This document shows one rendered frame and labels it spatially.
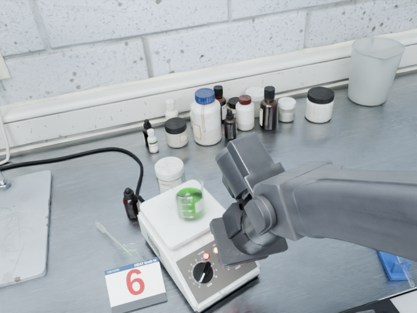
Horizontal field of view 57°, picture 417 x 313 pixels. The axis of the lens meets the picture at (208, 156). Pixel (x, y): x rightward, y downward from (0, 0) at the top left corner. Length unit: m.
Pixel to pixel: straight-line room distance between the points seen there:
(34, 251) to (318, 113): 0.72
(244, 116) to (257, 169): 0.53
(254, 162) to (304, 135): 0.55
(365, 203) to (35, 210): 0.71
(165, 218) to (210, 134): 0.33
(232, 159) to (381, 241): 0.23
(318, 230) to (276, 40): 0.82
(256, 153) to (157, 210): 0.28
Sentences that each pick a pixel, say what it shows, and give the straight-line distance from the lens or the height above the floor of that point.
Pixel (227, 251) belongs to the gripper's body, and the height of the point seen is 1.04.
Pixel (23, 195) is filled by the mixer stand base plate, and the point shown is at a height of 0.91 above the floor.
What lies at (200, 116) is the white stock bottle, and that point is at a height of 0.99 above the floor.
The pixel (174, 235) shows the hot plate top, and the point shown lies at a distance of 0.64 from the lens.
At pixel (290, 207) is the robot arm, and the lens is 0.36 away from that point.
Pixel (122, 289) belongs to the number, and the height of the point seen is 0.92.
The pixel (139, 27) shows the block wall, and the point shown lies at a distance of 0.99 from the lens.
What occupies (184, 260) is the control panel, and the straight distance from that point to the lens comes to 0.64.
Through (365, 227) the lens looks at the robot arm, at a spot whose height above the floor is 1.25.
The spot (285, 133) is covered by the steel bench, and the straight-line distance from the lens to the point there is 1.00.
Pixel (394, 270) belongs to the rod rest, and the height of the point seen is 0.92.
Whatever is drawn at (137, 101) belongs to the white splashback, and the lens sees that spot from 1.02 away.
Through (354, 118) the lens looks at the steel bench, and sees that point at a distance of 1.08.
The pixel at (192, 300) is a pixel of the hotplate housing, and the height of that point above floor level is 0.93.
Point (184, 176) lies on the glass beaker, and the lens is 0.64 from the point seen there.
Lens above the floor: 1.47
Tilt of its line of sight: 38 degrees down
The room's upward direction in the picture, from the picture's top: 5 degrees counter-clockwise
